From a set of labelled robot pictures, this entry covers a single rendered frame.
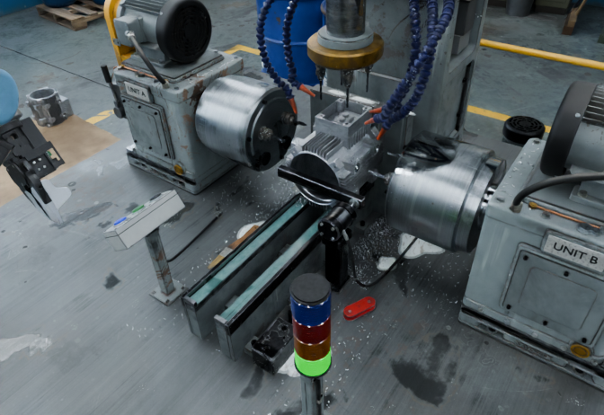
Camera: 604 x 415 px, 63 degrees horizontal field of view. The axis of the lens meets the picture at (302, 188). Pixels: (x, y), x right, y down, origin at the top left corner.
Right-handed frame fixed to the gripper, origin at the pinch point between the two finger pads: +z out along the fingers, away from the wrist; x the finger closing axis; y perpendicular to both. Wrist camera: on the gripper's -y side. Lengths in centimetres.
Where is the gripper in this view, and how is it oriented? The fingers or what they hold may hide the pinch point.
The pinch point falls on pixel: (54, 220)
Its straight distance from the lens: 110.9
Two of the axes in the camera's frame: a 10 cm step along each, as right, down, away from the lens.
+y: 5.8, -5.1, 6.3
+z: 4.7, 8.4, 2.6
